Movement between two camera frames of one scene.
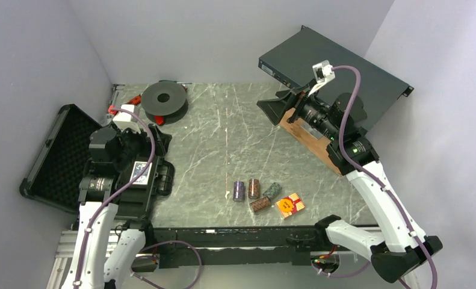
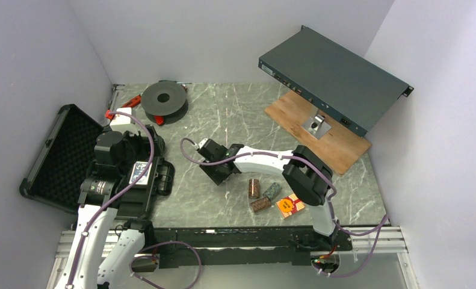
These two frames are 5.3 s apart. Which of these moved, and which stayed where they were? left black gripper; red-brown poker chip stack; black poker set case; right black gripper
Moved: right black gripper
Stayed: red-brown poker chip stack; black poker set case; left black gripper
